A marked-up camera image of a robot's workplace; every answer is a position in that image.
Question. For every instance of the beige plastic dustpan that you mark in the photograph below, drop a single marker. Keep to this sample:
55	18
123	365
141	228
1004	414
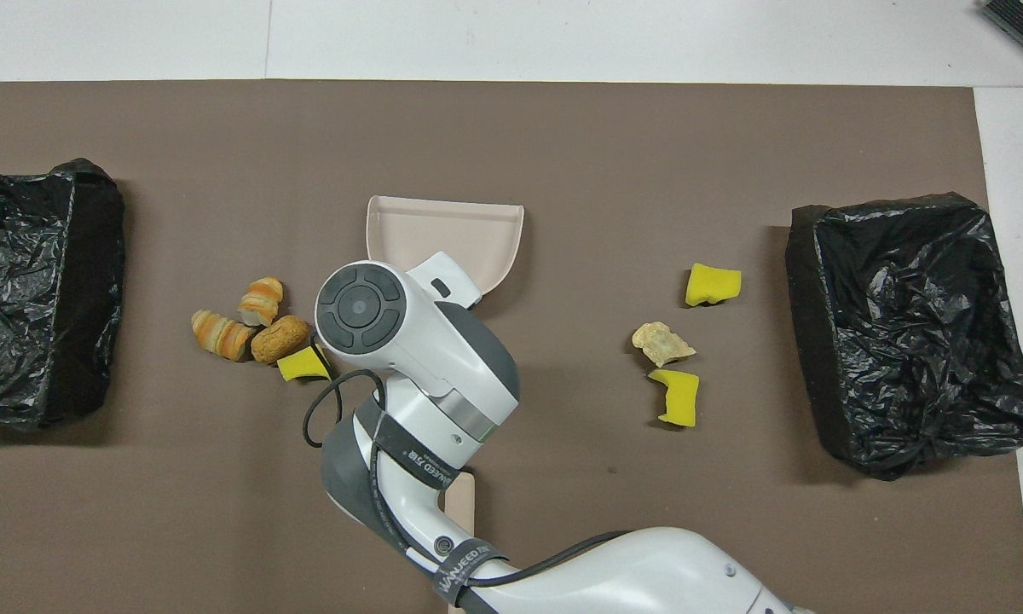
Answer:
452	230

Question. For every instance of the black bag lined bin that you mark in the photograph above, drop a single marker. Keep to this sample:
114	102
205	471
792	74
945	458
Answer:
17	341
904	341

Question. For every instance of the beige brush with black bristles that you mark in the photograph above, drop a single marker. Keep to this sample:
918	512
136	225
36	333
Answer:
465	507

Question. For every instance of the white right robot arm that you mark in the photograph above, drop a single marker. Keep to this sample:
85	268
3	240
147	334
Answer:
426	341

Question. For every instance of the notched yellow sponge piece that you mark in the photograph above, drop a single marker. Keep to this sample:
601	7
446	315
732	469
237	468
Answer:
680	401

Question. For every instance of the small striped croissant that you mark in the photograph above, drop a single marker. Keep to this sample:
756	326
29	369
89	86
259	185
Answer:
261	303

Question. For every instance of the large striped croissant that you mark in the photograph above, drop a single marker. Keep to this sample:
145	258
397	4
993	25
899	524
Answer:
217	335

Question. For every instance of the yellow sponge chunk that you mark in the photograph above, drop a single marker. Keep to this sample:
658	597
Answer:
712	286

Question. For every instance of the brown table mat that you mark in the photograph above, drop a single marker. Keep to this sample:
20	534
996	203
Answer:
222	529

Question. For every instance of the yellow sponge wedge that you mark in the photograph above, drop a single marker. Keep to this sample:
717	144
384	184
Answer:
298	367

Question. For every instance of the brown bread roll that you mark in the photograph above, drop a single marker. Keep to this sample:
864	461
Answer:
279	339

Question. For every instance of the pale torn bread piece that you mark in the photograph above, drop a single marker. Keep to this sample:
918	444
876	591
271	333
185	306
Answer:
663	344

